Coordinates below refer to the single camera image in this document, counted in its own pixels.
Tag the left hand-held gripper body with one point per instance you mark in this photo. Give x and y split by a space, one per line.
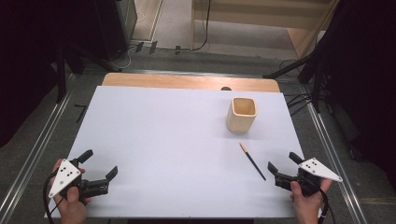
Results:
65 177

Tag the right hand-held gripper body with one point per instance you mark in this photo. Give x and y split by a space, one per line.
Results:
317 169

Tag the dark pencil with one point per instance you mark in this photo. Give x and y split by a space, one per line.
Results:
252 160

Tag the square wooden pen holder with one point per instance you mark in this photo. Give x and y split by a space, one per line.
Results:
238 123

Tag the person's left hand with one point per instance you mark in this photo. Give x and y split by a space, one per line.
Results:
73 210

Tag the person's right hand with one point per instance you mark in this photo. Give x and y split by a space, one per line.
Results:
306 208

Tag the white table sheet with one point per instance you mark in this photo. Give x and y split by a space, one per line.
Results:
155 140

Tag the black slanted stand bar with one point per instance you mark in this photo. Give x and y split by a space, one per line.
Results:
289 67

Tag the dark curtain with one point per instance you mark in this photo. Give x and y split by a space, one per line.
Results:
367 77

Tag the black cabinet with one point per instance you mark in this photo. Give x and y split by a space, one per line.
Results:
116 28

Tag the metal floor rail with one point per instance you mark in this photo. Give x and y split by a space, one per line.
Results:
334 155
37 146

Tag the black upright stand post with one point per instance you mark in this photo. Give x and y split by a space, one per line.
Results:
317 90

